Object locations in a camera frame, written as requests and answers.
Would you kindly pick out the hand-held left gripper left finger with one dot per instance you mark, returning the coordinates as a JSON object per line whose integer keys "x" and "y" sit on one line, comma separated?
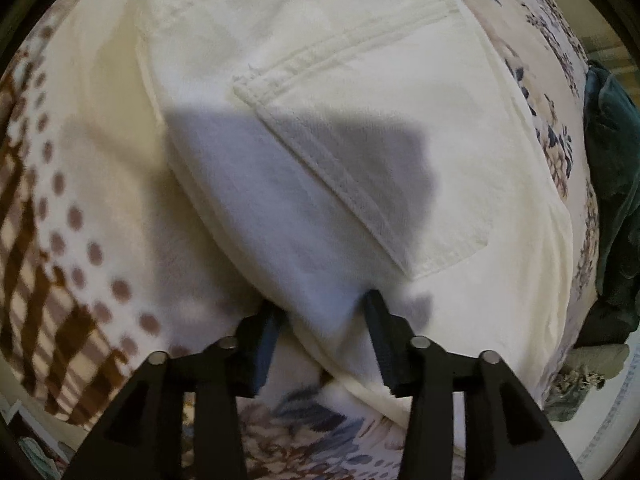
{"x": 264, "y": 349}

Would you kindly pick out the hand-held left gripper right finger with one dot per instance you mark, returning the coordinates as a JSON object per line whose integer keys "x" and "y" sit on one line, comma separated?
{"x": 381, "y": 340}

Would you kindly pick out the white pants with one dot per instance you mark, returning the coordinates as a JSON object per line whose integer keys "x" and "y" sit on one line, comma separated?
{"x": 320, "y": 135}

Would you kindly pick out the floral printed blanket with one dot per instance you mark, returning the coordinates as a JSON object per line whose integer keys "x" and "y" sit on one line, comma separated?
{"x": 75, "y": 200}

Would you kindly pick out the dark green cloth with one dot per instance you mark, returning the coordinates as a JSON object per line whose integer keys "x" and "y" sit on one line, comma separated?
{"x": 612, "y": 200}

